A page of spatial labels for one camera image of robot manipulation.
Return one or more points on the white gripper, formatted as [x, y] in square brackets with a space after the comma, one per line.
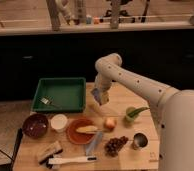
[102, 83]

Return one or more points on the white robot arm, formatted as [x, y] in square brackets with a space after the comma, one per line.
[176, 151]

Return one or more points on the green plastic tray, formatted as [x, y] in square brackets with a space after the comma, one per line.
[68, 94]

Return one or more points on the red yellow apple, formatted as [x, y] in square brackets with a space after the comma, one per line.
[110, 123]

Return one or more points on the green cup with utensil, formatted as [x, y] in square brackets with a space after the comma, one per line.
[132, 113]

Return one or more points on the yellow corn cob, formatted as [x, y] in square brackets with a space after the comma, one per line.
[90, 129]

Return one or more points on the grey blue knife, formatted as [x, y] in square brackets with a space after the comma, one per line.
[89, 148]

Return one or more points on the silver fork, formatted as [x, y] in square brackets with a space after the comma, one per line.
[47, 102]

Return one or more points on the white cup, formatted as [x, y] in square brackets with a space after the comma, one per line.
[59, 122]

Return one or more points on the orange plate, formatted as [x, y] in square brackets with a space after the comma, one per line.
[79, 138]

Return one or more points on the bunch of dark grapes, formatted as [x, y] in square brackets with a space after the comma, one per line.
[114, 145]

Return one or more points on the dark metal cup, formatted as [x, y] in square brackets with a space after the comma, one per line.
[139, 141]

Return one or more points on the dark red bowl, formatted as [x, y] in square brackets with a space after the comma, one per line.
[35, 126]

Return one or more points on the wooden scrub brush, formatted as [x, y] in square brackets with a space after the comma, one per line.
[46, 152]

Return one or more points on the white handled brush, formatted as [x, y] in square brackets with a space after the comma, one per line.
[82, 159]

